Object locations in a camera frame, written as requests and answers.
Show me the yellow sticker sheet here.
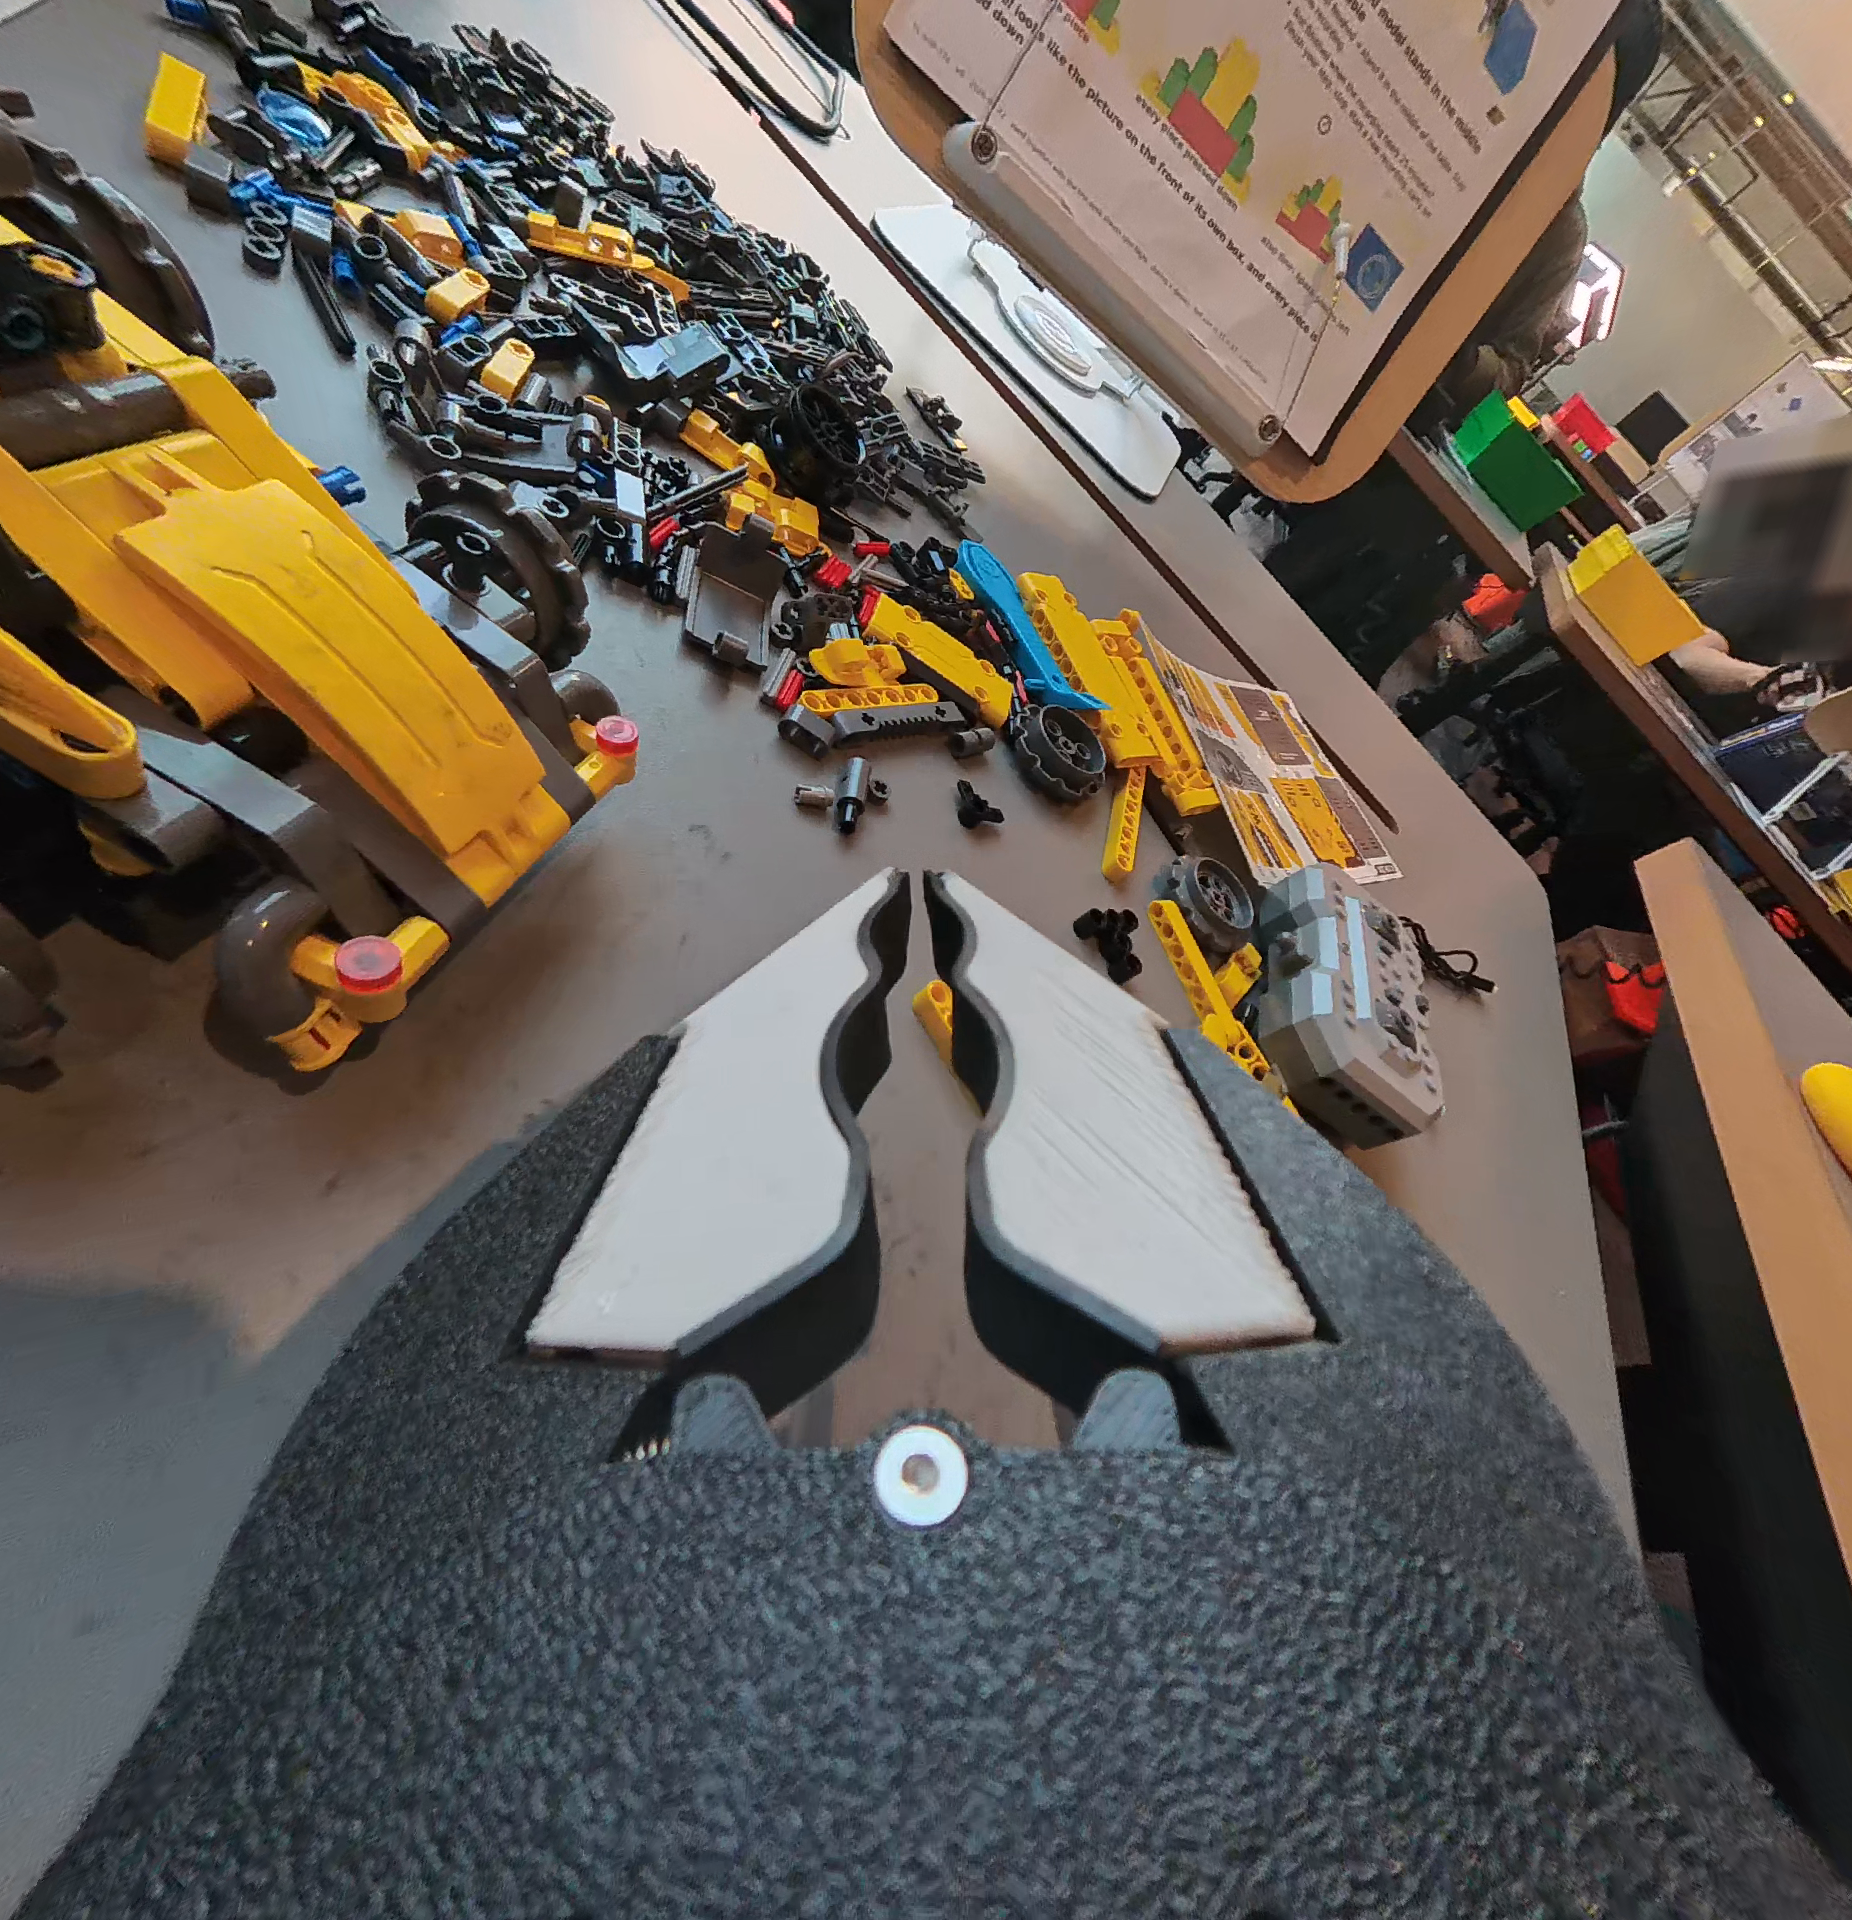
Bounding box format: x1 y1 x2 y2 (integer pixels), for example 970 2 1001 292
1132 613 1405 889

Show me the black battery box cable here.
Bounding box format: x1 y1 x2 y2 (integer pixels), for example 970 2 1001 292
1398 915 1498 998

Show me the yellow toy vehicle model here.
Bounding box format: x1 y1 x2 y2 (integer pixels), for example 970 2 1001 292
0 83 643 1099

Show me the yellow stacked beam frame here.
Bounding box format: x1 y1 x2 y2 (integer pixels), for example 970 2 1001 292
1016 570 1225 820

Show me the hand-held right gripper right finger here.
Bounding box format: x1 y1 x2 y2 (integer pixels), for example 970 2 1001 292
921 867 1321 1421

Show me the short yellow holed beam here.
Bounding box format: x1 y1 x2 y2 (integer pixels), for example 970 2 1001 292
910 979 1004 1117

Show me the grey desk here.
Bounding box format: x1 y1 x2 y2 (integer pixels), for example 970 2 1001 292
0 0 1645 1920

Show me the far work table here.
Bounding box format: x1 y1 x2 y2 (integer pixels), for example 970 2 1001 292
1381 426 1852 979

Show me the green plastic bin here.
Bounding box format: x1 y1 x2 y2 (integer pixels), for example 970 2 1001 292
1448 390 1585 535

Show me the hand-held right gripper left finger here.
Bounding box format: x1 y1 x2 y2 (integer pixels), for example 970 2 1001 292
524 867 916 1421

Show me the blue brick separator tool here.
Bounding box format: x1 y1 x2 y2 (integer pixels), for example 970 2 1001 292
956 541 1120 721

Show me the grey gear rack beam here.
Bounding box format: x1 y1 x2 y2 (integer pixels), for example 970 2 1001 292
776 683 999 762

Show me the yellow beam assembly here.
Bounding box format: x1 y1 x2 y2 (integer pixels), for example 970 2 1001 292
1147 897 1299 1117

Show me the yellow round disc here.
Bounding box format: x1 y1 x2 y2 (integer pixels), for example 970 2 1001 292
1800 1060 1852 1220

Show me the grey pin connector piece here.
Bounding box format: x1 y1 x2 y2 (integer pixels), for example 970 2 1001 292
794 754 890 838

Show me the neighbouring desk with wooden edge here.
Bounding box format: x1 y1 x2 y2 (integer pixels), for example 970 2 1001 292
1629 836 1852 1669

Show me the black wheel rim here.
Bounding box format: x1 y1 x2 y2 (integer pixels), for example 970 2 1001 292
758 379 878 487

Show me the thin long yellow beam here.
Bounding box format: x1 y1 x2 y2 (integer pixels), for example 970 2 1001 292
1097 762 1156 889

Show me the grey curved panel piece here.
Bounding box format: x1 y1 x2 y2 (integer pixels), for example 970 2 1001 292
680 525 789 673

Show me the wooden instruction board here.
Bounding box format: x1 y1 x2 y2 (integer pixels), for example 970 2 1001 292
850 0 1629 504

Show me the yellow rectangular panel piece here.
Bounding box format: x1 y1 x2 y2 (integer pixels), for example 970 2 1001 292
861 593 1018 727

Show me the yellow plastic bin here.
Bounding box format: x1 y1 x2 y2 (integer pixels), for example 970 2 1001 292
1562 525 1711 670

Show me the dark grey sprocket wheel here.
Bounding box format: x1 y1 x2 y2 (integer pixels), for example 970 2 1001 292
1004 701 1112 809
1158 855 1261 958

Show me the grey battery box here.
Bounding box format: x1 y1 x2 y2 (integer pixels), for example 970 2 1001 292
1252 862 1450 1155

